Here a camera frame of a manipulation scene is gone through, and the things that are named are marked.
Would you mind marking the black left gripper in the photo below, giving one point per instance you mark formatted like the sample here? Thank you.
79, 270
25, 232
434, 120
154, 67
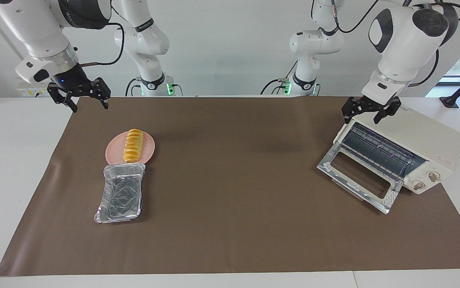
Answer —
370, 106

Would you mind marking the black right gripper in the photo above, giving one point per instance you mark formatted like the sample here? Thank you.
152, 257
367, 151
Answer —
75, 82

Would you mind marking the yellow sliced bread loaf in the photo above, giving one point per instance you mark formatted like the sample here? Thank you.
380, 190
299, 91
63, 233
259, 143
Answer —
133, 146

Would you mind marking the aluminium foil baking tray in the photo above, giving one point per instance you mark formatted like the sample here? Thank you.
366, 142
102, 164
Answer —
121, 196

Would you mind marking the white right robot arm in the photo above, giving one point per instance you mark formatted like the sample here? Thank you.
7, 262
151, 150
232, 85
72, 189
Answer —
37, 32

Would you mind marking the cream white toaster oven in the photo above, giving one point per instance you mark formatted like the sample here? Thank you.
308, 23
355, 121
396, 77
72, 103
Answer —
422, 132

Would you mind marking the silver glass oven door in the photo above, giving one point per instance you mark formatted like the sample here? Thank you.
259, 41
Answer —
390, 198

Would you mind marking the beige oven knob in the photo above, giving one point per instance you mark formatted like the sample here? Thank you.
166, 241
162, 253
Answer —
418, 185
432, 176

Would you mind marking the pink round plate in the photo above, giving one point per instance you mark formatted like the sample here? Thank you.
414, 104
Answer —
113, 152

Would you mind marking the white power strip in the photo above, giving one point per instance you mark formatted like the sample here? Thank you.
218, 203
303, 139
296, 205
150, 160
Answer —
27, 92

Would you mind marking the brown paper table mat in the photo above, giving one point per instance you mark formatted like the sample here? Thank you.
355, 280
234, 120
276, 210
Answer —
230, 224

